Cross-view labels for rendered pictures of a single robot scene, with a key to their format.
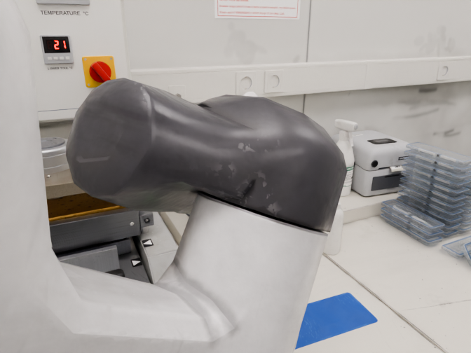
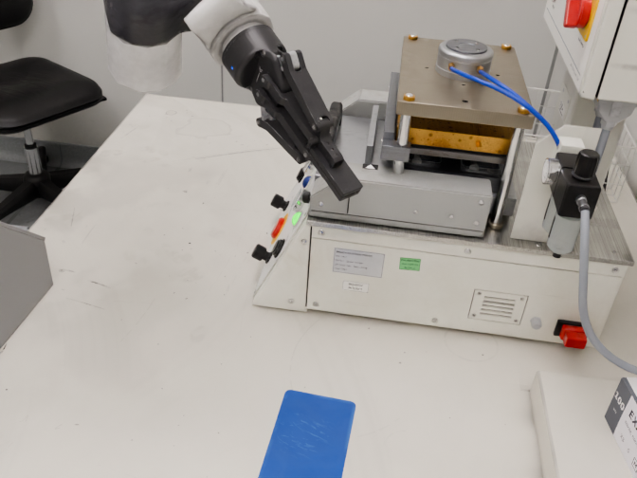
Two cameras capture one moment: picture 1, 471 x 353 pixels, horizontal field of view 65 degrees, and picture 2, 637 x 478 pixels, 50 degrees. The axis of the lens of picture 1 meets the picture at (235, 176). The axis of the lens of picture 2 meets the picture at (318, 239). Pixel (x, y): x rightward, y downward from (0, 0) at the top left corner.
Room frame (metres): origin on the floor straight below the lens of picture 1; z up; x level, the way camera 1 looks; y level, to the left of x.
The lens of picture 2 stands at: (0.88, -0.64, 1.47)
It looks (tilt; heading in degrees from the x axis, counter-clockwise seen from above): 35 degrees down; 120
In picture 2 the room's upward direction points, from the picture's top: 4 degrees clockwise
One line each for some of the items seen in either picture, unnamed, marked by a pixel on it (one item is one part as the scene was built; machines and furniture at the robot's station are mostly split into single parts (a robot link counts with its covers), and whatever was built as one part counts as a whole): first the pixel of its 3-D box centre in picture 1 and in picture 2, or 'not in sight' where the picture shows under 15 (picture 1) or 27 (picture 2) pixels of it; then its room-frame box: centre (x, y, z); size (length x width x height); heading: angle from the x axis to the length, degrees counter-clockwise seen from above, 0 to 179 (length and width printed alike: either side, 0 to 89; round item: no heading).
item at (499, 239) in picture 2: not in sight; (463, 182); (0.58, 0.31, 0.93); 0.46 x 0.35 x 0.01; 25
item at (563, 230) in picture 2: not in sight; (563, 195); (0.76, 0.15, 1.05); 0.15 x 0.05 x 0.15; 115
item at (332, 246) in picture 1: (332, 227); not in sight; (0.87, -0.26, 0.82); 0.05 x 0.05 x 0.14
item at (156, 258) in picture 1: (154, 247); (393, 197); (0.54, 0.14, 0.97); 0.26 x 0.05 x 0.07; 25
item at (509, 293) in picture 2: not in sight; (427, 230); (0.55, 0.28, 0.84); 0.53 x 0.37 x 0.17; 25
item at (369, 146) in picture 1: (369, 160); not in sight; (1.24, -0.48, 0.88); 0.25 x 0.20 x 0.17; 19
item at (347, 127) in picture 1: (342, 157); not in sight; (1.16, -0.35, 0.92); 0.09 x 0.08 x 0.25; 32
